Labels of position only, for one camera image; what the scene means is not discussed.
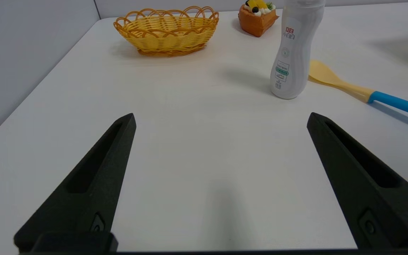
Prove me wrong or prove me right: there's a triangle cake bread with fruit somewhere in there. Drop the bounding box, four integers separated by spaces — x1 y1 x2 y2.
238 0 279 38

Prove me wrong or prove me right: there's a yellow spoon with blue handle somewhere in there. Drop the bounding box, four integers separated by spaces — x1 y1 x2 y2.
308 59 408 121

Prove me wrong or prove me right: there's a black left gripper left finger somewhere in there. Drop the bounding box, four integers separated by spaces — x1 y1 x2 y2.
14 113 137 253

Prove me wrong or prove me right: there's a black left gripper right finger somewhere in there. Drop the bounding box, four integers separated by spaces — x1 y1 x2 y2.
307 113 408 250

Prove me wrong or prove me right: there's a yellow woven oval basket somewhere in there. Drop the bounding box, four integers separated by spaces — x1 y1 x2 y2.
114 6 220 57

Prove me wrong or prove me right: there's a white plastic bottle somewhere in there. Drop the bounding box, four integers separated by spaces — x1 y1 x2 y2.
270 0 326 100

